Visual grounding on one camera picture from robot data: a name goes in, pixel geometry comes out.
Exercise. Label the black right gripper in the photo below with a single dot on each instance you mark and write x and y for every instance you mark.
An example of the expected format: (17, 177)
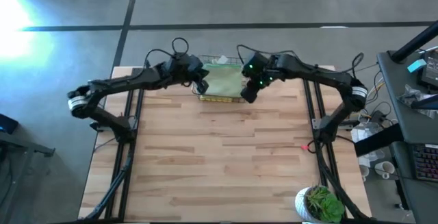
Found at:
(260, 75)

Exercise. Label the black pole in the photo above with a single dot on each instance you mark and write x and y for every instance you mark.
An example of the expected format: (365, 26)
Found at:
(417, 40)

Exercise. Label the black computer keyboard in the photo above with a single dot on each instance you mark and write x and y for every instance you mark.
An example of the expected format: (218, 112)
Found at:
(427, 162)

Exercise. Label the yellow microfiber towel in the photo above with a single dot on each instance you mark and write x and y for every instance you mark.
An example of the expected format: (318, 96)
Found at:
(219, 98)

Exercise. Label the white towel label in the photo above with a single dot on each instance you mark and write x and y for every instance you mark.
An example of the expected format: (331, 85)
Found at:
(222, 59)

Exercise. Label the clear plastic bag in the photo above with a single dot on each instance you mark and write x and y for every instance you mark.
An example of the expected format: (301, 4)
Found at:
(414, 95)

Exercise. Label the potted succulent plant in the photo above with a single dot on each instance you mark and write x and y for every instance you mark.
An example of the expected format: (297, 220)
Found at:
(325, 207)

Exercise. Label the black aluminium rig frame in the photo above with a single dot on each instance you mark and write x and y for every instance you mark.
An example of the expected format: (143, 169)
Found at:
(321, 155)

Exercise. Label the grey side desk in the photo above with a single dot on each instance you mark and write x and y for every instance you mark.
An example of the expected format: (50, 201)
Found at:
(403, 80)

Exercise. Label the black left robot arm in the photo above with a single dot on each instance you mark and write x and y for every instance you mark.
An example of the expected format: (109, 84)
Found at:
(119, 87)

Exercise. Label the light blue block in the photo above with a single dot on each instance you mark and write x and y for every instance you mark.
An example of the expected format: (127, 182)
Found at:
(416, 65)

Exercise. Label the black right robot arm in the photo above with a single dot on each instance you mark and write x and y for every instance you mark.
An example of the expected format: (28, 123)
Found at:
(328, 80)

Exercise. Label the pale mint green towel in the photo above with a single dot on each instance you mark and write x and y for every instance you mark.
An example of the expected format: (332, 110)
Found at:
(222, 80)

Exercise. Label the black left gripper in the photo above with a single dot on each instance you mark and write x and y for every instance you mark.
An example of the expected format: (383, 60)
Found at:
(186, 70)

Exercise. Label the black power adapter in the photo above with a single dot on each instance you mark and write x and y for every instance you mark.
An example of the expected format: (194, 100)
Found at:
(432, 70)

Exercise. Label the black box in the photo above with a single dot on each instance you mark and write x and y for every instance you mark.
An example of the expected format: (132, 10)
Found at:
(7, 124)

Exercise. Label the white mug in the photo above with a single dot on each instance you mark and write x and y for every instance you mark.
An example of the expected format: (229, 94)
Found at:
(364, 172)
(385, 169)

